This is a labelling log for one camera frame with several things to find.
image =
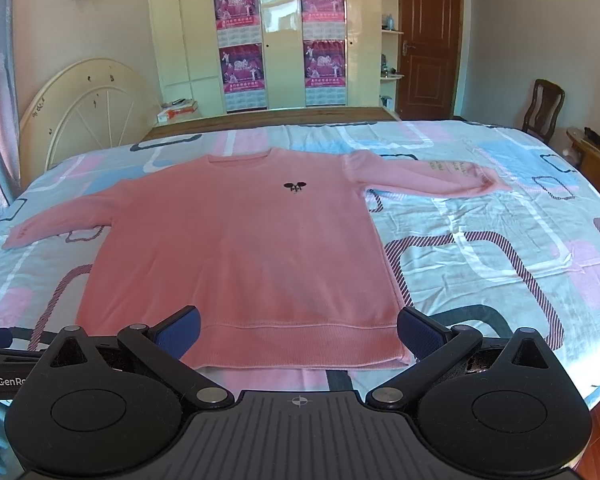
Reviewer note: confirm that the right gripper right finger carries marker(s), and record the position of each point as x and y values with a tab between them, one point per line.
437	350

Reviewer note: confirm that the wooden side furniture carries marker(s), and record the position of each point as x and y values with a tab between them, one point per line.
589	164

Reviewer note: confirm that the pink poster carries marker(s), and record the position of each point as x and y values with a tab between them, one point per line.
325	77
243	78
237	22
323	19

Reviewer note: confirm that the wooden bed footboard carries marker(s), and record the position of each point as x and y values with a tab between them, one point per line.
312	116

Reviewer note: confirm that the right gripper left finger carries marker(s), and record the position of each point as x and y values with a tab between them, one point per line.
160	348

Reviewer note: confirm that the cream round headboard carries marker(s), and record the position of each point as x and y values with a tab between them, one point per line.
91	105

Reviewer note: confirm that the patterned bed sheet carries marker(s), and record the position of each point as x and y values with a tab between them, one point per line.
520	265

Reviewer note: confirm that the brown wooden door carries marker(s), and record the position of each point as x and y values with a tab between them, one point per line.
429	58

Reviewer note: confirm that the upper right pink poster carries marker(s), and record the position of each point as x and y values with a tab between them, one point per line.
323	19

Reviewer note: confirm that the corner wall shelves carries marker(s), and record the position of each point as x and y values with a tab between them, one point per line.
391	40

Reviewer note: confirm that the dark wooden chair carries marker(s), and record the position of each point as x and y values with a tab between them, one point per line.
541	117

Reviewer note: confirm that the upper left pink poster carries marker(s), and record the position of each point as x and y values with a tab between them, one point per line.
237	22

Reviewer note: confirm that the pink knit sweater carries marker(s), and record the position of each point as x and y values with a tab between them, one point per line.
276	250

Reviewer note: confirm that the cream wardrobe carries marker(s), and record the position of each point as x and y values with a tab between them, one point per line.
188	61

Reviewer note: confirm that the lower right pink poster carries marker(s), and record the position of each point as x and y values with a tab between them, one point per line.
325	77

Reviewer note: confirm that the lower left pink poster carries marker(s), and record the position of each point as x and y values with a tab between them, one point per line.
243	78

